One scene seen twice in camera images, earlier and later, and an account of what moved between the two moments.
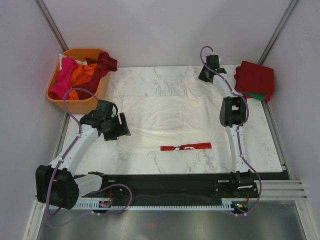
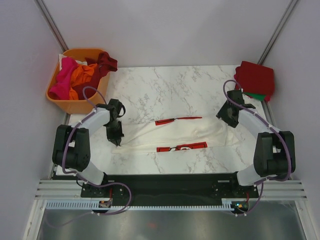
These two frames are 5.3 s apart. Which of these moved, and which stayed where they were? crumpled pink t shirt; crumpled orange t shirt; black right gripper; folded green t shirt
Moved: black right gripper
Stayed: crumpled pink t shirt; crumpled orange t shirt; folded green t shirt
